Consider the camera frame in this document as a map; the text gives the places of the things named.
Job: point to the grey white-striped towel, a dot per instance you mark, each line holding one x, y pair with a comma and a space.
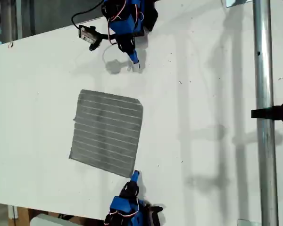
106, 131

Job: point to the wooden table leg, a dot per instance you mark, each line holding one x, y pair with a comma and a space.
23, 216

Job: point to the black clamp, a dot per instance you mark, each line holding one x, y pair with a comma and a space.
273, 111

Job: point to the camera black stalk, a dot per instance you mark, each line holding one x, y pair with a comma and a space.
155, 208
103, 36

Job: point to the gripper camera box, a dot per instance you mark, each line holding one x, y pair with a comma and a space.
154, 219
88, 35

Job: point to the steel post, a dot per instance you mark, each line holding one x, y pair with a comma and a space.
264, 70

